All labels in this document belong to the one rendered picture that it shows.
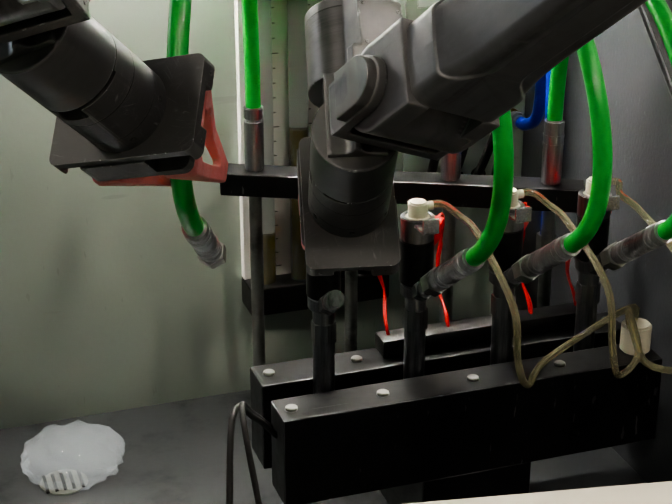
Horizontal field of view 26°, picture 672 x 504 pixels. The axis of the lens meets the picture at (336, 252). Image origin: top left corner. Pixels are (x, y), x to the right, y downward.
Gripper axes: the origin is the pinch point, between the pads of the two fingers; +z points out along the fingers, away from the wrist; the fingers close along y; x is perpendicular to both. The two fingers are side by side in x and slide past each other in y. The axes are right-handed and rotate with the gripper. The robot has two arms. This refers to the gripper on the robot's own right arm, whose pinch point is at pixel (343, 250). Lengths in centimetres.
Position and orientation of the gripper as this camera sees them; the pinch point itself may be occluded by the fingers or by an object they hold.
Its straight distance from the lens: 110.3
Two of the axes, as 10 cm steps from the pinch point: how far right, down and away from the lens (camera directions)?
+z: -0.4, 3.9, 9.2
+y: -0.6, -9.2, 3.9
